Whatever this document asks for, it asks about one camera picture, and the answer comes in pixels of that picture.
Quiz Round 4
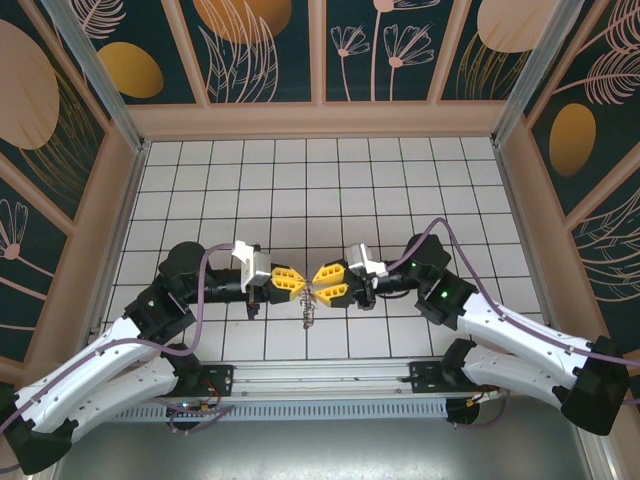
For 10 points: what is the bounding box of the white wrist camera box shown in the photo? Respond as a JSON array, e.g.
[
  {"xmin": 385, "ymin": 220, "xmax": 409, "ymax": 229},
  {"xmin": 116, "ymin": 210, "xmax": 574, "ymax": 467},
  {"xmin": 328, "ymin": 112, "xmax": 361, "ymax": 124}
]
[
  {"xmin": 232, "ymin": 240, "xmax": 274, "ymax": 294},
  {"xmin": 346, "ymin": 243, "xmax": 389, "ymax": 279}
]

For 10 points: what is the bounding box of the orange wire connector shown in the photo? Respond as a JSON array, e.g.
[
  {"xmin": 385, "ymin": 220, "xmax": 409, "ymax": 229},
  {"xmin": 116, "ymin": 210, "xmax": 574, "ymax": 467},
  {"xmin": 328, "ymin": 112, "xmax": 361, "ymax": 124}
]
[{"xmin": 467, "ymin": 389, "xmax": 504, "ymax": 406}]

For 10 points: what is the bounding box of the aluminium frame post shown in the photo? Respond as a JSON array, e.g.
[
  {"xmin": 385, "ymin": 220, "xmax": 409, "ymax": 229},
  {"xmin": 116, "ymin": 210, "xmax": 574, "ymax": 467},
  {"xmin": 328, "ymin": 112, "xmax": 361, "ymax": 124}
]
[
  {"xmin": 42, "ymin": 0, "xmax": 151, "ymax": 154},
  {"xmin": 489, "ymin": 0, "xmax": 584, "ymax": 146}
]

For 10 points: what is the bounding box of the grey slotted cable duct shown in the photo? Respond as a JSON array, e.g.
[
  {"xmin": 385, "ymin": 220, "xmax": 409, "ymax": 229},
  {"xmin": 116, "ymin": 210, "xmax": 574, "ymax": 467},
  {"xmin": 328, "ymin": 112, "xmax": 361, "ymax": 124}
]
[{"xmin": 114, "ymin": 398, "xmax": 450, "ymax": 422}]

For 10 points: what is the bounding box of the small circuit board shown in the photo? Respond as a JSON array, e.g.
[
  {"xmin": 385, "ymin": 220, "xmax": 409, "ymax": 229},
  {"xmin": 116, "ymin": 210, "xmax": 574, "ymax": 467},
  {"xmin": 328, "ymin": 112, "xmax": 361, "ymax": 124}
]
[{"xmin": 166, "ymin": 399, "xmax": 217, "ymax": 417}]

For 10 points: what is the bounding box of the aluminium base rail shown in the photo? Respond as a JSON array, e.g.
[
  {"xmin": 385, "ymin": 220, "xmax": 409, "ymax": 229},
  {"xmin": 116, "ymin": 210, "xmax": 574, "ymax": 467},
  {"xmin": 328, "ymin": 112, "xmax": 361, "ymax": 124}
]
[{"xmin": 89, "ymin": 355, "xmax": 591, "ymax": 401}]

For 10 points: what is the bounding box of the grey metal sheet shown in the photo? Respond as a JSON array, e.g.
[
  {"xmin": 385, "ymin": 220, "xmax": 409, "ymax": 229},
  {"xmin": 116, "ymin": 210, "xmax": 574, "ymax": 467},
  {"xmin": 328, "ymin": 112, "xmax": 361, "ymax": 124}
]
[{"xmin": 49, "ymin": 418, "xmax": 601, "ymax": 480}]

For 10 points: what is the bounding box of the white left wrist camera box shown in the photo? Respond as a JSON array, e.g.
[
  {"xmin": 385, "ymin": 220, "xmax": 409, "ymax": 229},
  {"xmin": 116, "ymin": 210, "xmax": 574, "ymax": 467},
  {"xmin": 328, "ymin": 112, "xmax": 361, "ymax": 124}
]
[{"xmin": 232, "ymin": 240, "xmax": 274, "ymax": 294}]

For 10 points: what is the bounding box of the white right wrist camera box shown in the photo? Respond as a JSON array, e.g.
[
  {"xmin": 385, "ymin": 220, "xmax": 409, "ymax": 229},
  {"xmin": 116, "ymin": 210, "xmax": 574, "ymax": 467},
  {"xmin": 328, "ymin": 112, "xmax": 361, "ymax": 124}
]
[{"xmin": 346, "ymin": 243, "xmax": 389, "ymax": 279}]

